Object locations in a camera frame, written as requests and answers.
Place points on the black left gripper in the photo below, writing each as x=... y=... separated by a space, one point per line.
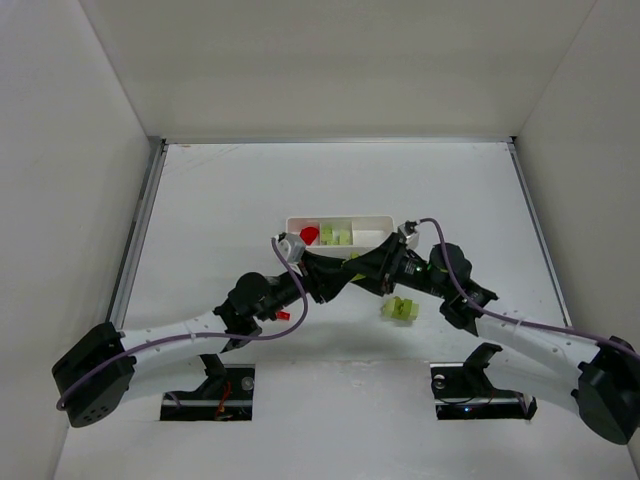
x=311 y=273

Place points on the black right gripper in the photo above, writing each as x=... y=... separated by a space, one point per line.
x=392 y=263

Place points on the large lime green lego brick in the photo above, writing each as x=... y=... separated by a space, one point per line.
x=355 y=266

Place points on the pale green square lego brick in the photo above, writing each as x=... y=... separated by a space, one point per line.
x=327 y=237

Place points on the red round lego piece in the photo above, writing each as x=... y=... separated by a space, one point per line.
x=309 y=234

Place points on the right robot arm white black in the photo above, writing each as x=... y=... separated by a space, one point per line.
x=593 y=377

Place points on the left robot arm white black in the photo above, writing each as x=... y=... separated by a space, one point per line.
x=96 y=373

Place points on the pale green lego brick right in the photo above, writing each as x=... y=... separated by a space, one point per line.
x=393 y=308

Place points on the lime green lego brick right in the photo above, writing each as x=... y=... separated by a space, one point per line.
x=406 y=309

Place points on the white three-compartment tray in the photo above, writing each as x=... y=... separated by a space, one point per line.
x=359 y=233

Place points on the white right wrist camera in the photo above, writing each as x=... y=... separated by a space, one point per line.
x=408 y=234

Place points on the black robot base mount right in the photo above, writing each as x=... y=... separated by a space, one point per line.
x=462 y=391

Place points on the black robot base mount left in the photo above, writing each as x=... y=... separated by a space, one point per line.
x=224 y=395

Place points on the right aluminium frame rail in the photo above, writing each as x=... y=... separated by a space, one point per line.
x=550 y=268

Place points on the aluminium frame rail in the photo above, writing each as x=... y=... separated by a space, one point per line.
x=550 y=268
x=121 y=294

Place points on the left aluminium frame rail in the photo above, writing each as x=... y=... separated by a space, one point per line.
x=121 y=294

